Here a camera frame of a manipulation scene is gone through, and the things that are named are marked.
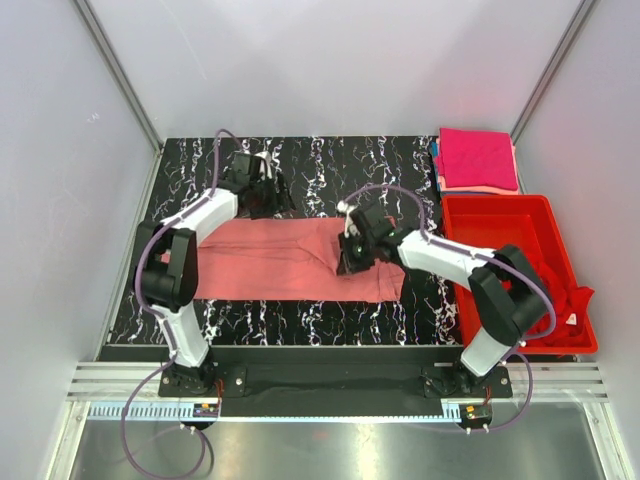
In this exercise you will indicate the aluminium corner post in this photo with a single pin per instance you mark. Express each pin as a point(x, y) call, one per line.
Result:
point(100, 38)
point(560, 53)

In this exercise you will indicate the magenta folded t shirt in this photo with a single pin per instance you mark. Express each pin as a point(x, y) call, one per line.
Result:
point(459, 144)

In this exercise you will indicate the left aluminium corner post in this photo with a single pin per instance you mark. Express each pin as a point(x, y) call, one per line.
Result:
point(100, 38)

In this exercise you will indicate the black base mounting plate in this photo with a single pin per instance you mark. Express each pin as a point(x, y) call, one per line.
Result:
point(342, 382)

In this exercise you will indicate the red plastic bin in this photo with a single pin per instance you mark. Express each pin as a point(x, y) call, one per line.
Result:
point(526, 221)

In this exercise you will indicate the salmon pink t shirt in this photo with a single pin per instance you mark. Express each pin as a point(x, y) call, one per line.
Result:
point(287, 260)

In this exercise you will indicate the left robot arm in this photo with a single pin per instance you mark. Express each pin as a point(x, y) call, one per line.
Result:
point(164, 269)

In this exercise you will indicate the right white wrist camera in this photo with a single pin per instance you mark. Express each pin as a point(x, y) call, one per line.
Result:
point(346, 210)

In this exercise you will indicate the red t shirt in bin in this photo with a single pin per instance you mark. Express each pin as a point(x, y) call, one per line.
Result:
point(571, 305)

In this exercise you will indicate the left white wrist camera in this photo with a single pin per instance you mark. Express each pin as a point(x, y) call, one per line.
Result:
point(266, 170)

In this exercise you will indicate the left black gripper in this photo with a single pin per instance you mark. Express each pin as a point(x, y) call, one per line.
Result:
point(268, 211)

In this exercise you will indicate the white cable duct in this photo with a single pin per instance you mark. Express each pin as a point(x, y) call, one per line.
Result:
point(193, 412)

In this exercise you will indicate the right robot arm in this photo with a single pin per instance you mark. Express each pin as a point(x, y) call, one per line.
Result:
point(509, 296)

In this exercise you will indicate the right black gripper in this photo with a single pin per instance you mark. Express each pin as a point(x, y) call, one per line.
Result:
point(347, 264)

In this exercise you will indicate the right aluminium corner post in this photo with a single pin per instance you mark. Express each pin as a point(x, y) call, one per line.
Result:
point(560, 53)

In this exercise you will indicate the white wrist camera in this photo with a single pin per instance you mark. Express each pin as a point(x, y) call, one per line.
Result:
point(266, 170)
point(346, 210)

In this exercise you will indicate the blue folded t shirt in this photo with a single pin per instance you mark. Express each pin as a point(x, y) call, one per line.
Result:
point(435, 150)

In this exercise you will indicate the black marble pattern mat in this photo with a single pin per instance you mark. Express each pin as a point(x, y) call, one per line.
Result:
point(320, 171)

